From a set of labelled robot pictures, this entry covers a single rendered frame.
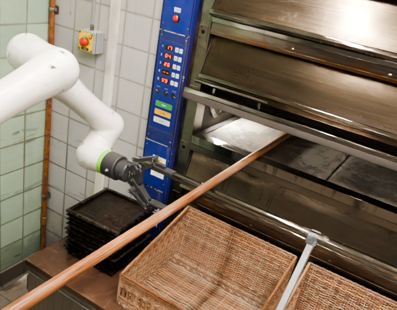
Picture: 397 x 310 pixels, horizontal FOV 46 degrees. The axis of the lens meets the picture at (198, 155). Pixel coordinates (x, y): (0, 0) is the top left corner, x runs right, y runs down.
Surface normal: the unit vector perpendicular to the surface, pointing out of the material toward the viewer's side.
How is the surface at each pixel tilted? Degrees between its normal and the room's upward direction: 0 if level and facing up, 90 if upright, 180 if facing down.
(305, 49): 90
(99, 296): 0
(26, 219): 90
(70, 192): 90
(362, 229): 70
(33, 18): 90
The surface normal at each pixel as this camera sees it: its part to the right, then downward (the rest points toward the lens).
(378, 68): -0.51, 0.26
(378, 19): -0.43, -0.06
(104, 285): 0.17, -0.90
